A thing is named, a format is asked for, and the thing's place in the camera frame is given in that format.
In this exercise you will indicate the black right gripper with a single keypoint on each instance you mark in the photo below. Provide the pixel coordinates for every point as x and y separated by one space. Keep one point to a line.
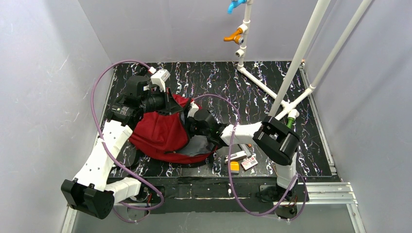
193 125

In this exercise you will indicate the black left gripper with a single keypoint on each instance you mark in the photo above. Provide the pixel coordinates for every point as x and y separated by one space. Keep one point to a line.
172 102

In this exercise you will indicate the red student backpack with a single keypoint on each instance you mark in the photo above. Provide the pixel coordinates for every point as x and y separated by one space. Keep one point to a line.
167 139

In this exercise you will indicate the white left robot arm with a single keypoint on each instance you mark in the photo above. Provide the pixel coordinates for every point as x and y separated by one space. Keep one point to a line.
88 191

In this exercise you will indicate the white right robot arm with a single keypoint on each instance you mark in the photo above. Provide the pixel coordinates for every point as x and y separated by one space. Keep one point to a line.
275 139

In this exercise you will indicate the red white eraser box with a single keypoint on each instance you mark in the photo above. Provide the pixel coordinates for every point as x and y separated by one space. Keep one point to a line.
249 163

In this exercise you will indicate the green pipe valve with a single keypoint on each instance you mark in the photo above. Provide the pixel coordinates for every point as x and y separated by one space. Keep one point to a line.
290 122

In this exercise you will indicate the orange pipe valve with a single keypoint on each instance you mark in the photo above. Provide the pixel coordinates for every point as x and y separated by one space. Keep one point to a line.
235 37

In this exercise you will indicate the blue pipe valve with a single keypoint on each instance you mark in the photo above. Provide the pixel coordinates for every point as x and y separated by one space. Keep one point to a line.
234 4

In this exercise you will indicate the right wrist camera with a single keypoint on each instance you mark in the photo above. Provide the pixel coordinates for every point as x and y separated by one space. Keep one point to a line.
193 108

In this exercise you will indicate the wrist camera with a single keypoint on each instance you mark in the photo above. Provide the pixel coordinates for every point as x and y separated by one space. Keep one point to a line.
193 108
159 78

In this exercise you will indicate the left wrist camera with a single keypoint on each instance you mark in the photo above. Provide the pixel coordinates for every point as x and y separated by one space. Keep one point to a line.
159 78

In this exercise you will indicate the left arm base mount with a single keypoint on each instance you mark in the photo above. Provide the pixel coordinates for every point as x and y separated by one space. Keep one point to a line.
147 198

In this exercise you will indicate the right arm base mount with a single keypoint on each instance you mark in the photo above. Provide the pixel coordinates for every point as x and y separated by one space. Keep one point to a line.
291 205

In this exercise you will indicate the aluminium front rail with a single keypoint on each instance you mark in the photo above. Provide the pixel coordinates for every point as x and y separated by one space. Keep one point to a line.
208 206

